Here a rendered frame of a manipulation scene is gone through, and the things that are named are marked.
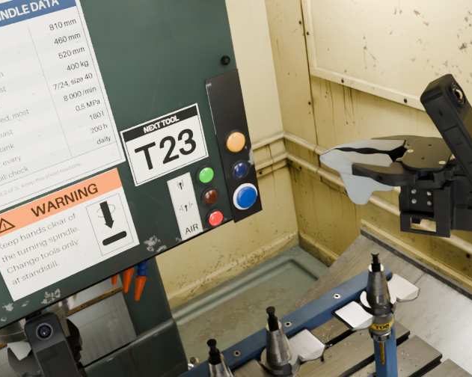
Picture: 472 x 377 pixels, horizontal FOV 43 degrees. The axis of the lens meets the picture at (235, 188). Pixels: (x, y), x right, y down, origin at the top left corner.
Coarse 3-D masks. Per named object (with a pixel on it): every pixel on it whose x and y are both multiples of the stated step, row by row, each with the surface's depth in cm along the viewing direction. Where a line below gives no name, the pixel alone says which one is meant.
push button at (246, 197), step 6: (246, 186) 78; (240, 192) 78; (246, 192) 78; (252, 192) 79; (240, 198) 78; (246, 198) 78; (252, 198) 79; (240, 204) 78; (246, 204) 79; (252, 204) 79
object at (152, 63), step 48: (96, 0) 61; (144, 0) 63; (192, 0) 66; (96, 48) 63; (144, 48) 65; (192, 48) 68; (144, 96) 67; (192, 96) 70; (48, 192) 65; (144, 192) 71; (144, 240) 74; (0, 288) 66; (48, 288) 69
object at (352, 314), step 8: (344, 304) 111; (352, 304) 111; (360, 304) 110; (336, 312) 110; (344, 312) 109; (352, 312) 109; (360, 312) 108; (368, 312) 108; (344, 320) 107; (352, 320) 107; (360, 320) 107; (368, 320) 106; (352, 328) 106; (360, 328) 105
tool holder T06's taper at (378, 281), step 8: (368, 272) 107; (376, 272) 105; (368, 280) 107; (376, 280) 106; (384, 280) 107; (368, 288) 108; (376, 288) 107; (384, 288) 107; (368, 296) 109; (376, 296) 107; (384, 296) 107; (376, 304) 108
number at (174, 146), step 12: (168, 132) 70; (180, 132) 71; (192, 132) 72; (156, 144) 70; (168, 144) 71; (180, 144) 72; (192, 144) 72; (168, 156) 71; (180, 156) 72; (192, 156) 73
